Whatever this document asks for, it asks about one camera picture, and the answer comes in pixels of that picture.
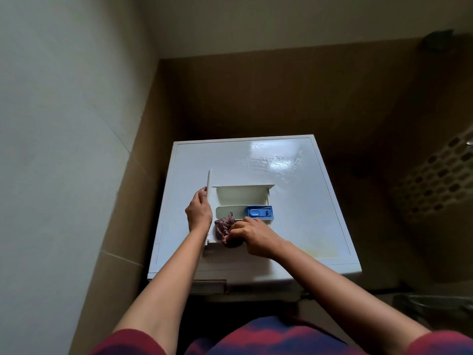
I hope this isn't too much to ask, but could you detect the person's right hand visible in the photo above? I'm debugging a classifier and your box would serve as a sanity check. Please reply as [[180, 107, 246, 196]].
[[226, 216, 287, 260]]

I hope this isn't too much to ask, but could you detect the person's left hand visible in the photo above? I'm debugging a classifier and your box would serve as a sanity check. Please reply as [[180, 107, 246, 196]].
[[184, 186, 214, 235]]

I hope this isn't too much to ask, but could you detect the red checkered cloth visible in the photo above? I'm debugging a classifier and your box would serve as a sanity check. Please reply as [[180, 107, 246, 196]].
[[214, 212, 243, 248]]

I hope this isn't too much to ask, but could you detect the white washing machine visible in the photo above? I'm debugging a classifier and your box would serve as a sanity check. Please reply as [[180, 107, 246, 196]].
[[147, 134, 363, 302]]

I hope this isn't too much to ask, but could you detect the person's right forearm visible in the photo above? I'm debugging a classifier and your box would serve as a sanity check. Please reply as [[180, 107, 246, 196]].
[[271, 242, 431, 355]]

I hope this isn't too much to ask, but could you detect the person's left forearm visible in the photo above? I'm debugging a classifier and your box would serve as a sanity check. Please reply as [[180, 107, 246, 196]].
[[112, 229, 210, 355]]

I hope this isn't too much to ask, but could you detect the dark red shirt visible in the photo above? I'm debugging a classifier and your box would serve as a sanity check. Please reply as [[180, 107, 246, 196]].
[[90, 316, 473, 355]]

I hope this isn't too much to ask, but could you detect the perforated plastic basket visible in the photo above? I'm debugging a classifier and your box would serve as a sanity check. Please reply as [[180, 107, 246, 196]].
[[391, 125, 473, 224]]

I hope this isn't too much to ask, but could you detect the dark round basin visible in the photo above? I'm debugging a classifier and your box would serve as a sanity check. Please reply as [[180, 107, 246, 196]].
[[393, 293, 473, 326]]

